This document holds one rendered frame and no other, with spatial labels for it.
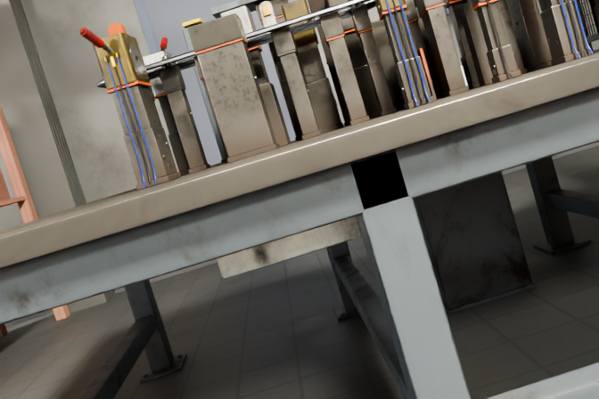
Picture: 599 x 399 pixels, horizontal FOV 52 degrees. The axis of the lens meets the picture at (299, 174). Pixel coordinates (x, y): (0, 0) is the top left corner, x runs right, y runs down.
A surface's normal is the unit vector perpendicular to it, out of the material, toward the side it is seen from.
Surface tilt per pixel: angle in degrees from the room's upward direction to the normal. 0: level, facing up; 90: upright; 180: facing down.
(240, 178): 90
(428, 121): 90
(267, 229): 90
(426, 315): 90
